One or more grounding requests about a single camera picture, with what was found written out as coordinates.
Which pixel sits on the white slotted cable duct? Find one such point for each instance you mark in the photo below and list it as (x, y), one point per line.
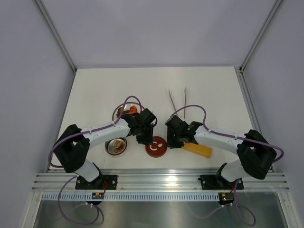
(133, 196)

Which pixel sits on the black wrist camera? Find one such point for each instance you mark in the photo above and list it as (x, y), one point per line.
(176, 124)
(147, 117)

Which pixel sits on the red round lunch box lid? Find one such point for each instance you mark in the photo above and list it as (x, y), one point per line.
(158, 147)

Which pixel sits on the orange round food piece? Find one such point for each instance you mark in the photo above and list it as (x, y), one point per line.
(133, 109)

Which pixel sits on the brown food piece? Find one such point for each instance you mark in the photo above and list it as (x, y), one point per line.
(122, 111)

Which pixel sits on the metal tongs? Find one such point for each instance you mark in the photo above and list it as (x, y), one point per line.
(172, 100)

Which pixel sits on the round food plate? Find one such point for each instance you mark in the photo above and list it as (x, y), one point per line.
(129, 108)

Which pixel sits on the yellow cutlery case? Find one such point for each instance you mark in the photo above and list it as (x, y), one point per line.
(198, 149)

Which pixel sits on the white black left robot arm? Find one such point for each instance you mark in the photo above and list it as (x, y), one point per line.
(72, 147)

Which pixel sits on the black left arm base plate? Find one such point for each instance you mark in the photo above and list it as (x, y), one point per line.
(106, 182)

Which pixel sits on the orange shrimp food piece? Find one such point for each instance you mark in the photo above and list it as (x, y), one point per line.
(118, 146)

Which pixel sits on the round steel lunch box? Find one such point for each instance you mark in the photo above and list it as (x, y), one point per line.
(110, 149)

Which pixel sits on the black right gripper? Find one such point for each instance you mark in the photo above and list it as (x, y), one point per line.
(170, 142)

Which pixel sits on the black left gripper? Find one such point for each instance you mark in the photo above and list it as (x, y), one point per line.
(147, 140)

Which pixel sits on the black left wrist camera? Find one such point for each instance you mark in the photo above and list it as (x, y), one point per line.
(147, 117)

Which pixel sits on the aluminium frame post right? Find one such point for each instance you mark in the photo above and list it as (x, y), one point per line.
(261, 33)

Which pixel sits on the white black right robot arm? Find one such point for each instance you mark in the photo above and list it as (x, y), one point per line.
(255, 155)

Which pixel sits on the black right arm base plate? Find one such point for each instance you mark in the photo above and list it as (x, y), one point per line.
(215, 182)

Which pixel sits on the aluminium front rail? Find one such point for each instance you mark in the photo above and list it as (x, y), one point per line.
(158, 180)

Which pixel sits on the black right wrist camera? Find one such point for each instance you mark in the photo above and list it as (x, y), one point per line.
(176, 124)

